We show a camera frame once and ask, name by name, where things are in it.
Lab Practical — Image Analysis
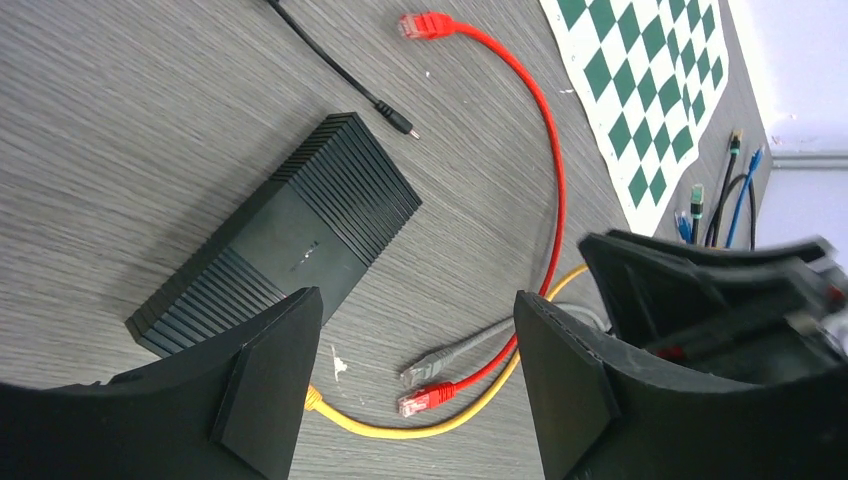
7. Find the black looped ethernet cable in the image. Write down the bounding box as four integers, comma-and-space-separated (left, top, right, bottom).
710, 173, 758, 252

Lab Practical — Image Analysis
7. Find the yellow ethernet cable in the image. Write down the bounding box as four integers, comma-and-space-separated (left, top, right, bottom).
303, 263, 591, 441

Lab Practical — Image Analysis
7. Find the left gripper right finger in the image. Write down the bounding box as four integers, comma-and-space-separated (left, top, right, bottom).
514, 291, 847, 479

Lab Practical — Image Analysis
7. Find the green white chessboard mat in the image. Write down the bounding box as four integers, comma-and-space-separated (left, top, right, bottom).
541, 0, 729, 235

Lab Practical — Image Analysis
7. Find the grey ethernet cable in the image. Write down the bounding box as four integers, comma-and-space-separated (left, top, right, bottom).
398, 303, 609, 390

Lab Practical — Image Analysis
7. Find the red ethernet cable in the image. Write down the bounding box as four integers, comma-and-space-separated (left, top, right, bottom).
396, 10, 568, 420

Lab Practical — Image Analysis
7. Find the black network switch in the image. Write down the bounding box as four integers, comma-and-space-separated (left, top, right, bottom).
126, 112, 421, 357

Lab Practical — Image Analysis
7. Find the blue ethernet cable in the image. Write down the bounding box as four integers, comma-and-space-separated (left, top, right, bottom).
672, 145, 767, 250

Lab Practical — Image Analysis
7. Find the short black ethernet cable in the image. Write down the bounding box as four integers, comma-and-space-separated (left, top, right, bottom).
702, 129, 745, 249

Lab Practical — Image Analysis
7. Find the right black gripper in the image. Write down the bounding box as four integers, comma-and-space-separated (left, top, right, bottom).
578, 230, 847, 384

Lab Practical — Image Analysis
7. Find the black power adapter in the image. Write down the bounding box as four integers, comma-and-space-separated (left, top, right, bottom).
266, 0, 421, 140

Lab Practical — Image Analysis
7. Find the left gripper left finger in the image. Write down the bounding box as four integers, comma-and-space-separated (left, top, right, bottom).
1, 287, 323, 479

